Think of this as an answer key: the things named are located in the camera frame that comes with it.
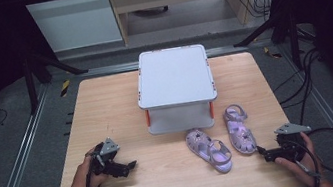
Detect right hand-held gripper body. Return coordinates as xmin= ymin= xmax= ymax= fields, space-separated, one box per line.
xmin=272 ymin=119 xmax=316 ymax=165

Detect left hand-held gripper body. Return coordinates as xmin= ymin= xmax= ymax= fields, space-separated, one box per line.
xmin=86 ymin=134 xmax=132 ymax=183

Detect person's right hand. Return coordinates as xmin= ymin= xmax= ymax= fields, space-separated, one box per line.
xmin=271 ymin=129 xmax=326 ymax=187

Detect person's left hand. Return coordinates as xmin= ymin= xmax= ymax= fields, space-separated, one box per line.
xmin=58 ymin=144 xmax=113 ymax=187

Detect purple star sandal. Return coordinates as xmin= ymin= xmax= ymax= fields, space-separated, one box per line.
xmin=184 ymin=123 xmax=236 ymax=180
xmin=221 ymin=101 xmax=260 ymax=158

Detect yellow black floor tape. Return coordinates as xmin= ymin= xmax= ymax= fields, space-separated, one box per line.
xmin=57 ymin=78 xmax=74 ymax=98
xmin=262 ymin=43 xmax=283 ymax=62

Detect white two-tier shoe rack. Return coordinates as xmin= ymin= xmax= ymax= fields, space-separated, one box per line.
xmin=129 ymin=41 xmax=224 ymax=139

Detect black metal stand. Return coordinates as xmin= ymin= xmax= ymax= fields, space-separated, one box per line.
xmin=16 ymin=35 xmax=95 ymax=116
xmin=228 ymin=1 xmax=307 ymax=80

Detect white cabinet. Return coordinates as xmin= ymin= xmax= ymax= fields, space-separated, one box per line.
xmin=25 ymin=0 xmax=125 ymax=57

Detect black floor cables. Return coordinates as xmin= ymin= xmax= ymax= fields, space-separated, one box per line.
xmin=267 ymin=45 xmax=333 ymax=130

